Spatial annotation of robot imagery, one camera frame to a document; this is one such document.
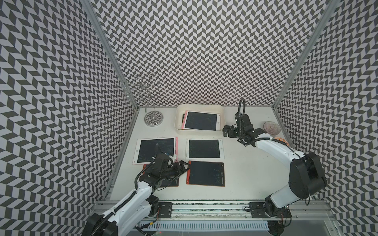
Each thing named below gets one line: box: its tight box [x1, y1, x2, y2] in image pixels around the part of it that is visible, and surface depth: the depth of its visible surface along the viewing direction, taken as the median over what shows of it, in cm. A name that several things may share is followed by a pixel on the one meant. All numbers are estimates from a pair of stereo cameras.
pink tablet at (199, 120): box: [181, 110, 221, 131], surface depth 110 cm
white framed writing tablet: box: [185, 138, 225, 160], surface depth 97 cm
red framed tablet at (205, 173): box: [186, 160, 225, 187], surface depth 86 cm
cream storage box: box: [174, 104, 226, 134], surface depth 111 cm
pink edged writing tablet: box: [132, 136, 179, 165], surface depth 96 cm
